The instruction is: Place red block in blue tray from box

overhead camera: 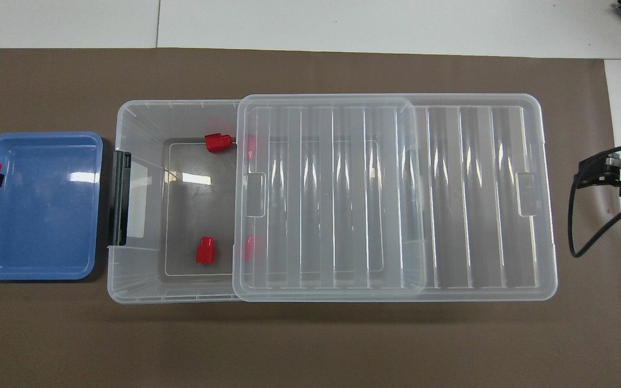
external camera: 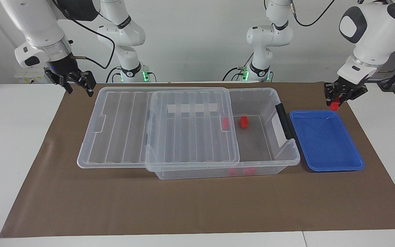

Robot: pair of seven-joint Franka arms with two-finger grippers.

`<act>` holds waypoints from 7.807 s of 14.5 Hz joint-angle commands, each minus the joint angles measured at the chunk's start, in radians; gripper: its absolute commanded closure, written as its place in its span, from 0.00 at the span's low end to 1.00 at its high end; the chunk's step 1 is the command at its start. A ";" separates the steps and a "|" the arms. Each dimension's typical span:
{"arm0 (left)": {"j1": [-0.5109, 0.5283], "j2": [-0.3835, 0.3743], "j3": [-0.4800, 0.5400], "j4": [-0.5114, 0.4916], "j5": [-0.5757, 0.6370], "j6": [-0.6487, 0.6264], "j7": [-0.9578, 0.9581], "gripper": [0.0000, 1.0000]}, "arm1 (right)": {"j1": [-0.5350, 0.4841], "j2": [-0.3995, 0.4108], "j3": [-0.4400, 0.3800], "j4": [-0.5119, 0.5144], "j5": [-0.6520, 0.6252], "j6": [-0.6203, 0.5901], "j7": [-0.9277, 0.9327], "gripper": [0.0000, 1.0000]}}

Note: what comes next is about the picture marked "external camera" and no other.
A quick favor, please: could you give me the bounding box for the brown table mat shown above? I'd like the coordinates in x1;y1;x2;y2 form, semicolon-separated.
0;82;395;238

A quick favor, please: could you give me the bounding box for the black box latch handle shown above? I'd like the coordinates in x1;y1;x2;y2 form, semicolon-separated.
275;103;297;140

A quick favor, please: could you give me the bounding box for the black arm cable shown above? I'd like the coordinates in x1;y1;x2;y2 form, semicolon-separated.
291;0;395;69
52;0;116;69

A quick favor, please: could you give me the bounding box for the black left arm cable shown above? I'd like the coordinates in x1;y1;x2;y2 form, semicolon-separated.
291;0;395;69

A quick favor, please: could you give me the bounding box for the clear ribbed plastic lid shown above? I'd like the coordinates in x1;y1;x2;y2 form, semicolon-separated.
77;86;241;172

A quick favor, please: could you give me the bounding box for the clear plastic storage box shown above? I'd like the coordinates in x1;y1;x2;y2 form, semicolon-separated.
146;87;301;180

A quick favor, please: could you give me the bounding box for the blue plastic tray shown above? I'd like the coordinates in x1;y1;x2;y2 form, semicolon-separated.
289;110;366;172

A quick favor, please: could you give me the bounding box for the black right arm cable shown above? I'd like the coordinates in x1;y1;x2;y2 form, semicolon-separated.
52;0;116;69

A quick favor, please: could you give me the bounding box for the white power strip box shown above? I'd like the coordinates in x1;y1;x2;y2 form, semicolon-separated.
14;67;49;84

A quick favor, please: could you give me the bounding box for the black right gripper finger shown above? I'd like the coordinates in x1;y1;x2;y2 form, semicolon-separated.
45;69;73;94
78;71;97;97

